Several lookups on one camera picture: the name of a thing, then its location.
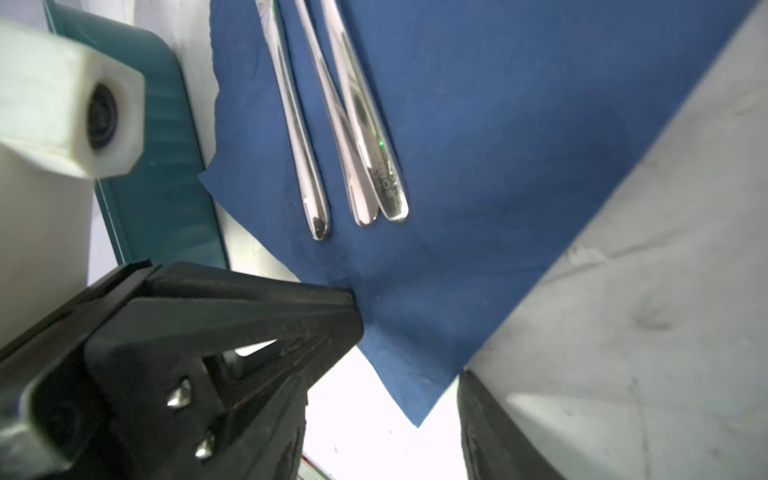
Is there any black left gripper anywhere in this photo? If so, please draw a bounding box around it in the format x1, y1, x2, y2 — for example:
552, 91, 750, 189
1, 261, 156, 479

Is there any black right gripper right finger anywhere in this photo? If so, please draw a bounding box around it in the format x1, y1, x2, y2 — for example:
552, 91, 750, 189
457, 370, 563, 480

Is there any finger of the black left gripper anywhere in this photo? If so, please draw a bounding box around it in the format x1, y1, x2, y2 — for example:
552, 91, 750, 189
84, 263, 363, 479

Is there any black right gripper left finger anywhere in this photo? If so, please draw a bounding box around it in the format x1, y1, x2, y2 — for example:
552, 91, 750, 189
263, 374, 308, 479

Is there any teal plastic utensil tray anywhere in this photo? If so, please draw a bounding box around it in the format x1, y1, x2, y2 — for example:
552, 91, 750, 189
43, 1, 228, 269

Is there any silver metal fork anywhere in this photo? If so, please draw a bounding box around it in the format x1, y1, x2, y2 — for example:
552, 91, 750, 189
321, 1, 409, 223

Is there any dark blue paper napkin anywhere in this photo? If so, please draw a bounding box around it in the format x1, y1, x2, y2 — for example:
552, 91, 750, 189
200, 1, 753, 425

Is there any silver metal knife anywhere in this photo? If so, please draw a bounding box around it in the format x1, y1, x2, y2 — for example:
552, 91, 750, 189
255, 0, 331, 241

